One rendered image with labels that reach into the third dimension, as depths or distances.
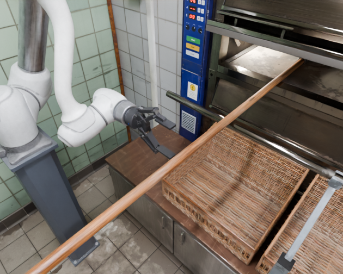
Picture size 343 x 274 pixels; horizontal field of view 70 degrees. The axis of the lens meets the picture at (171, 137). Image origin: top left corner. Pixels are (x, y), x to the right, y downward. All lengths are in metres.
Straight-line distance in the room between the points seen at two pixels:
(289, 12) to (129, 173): 1.15
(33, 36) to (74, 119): 0.37
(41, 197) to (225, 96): 1.08
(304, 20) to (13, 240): 2.20
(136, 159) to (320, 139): 1.04
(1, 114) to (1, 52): 0.63
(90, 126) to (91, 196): 1.35
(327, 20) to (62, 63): 0.92
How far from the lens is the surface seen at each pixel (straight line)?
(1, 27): 1.65
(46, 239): 2.15
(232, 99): 1.40
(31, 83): 1.21
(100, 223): 0.66
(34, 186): 1.31
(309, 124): 1.29
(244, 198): 1.47
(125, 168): 1.58
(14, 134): 1.14
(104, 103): 0.98
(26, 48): 1.16
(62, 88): 0.91
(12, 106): 1.10
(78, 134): 0.94
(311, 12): 1.11
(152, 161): 1.60
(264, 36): 1.04
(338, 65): 0.98
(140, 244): 1.94
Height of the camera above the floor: 1.76
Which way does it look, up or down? 42 degrees down
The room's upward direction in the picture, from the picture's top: straight up
